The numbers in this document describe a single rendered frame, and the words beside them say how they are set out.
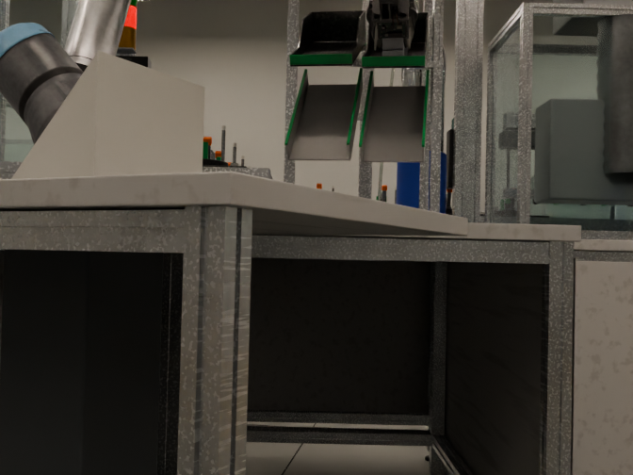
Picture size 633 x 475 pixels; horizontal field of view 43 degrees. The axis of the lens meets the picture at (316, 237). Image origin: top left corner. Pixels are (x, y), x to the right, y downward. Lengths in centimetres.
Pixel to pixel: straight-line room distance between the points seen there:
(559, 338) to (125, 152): 86
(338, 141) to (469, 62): 132
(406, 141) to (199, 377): 104
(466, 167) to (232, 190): 220
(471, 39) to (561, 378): 166
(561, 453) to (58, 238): 104
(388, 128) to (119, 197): 104
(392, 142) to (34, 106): 78
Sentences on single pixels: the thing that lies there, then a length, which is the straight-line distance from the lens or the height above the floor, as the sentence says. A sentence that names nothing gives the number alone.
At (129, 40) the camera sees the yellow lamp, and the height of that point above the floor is 128.
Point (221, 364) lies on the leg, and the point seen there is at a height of 69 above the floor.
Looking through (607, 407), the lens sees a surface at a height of 40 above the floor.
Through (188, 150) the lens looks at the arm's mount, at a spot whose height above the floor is 95.
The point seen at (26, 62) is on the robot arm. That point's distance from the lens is 126.
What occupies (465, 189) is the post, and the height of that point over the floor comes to 104.
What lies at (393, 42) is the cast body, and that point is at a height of 124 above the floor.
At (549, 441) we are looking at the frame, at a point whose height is 46.
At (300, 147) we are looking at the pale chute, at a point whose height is 102.
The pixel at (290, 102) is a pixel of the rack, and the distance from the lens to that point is 178.
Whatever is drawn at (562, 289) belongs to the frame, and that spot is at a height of 74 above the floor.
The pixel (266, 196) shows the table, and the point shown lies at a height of 84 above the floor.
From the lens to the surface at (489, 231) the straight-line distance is 149.
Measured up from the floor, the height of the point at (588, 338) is 59.
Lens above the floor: 78
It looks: 2 degrees up
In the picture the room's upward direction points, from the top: 1 degrees clockwise
